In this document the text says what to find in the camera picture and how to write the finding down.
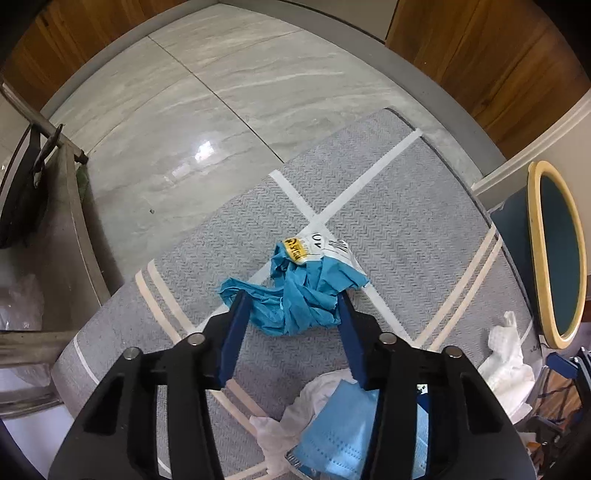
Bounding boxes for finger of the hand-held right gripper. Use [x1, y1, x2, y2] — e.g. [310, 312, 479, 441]
[547, 352, 591, 385]

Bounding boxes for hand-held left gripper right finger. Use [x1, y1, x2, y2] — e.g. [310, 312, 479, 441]
[336, 291, 539, 480]

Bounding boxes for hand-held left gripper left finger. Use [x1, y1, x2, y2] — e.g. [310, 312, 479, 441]
[48, 290, 250, 480]

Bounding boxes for white tissue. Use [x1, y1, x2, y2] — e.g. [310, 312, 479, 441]
[478, 311, 536, 423]
[249, 368, 361, 476]

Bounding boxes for blue plastic bag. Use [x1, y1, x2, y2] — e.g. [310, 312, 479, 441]
[218, 239, 370, 337]

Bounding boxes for blue face mask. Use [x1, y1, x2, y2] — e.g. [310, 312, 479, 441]
[295, 381, 430, 478]

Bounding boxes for white printed plastic wrapper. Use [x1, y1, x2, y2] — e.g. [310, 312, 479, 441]
[281, 226, 370, 287]

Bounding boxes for dark blue board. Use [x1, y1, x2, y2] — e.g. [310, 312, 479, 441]
[489, 187, 541, 324]

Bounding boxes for grey striped rug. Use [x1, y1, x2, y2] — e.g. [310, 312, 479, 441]
[51, 108, 536, 480]

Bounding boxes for clear plastic bag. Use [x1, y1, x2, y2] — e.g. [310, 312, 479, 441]
[0, 272, 44, 333]

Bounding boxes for black hanging bag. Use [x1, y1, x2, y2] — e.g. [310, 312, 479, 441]
[0, 122, 63, 250]

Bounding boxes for wooden cabinet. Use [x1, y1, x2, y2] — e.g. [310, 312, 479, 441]
[385, 0, 568, 160]
[0, 0, 185, 100]

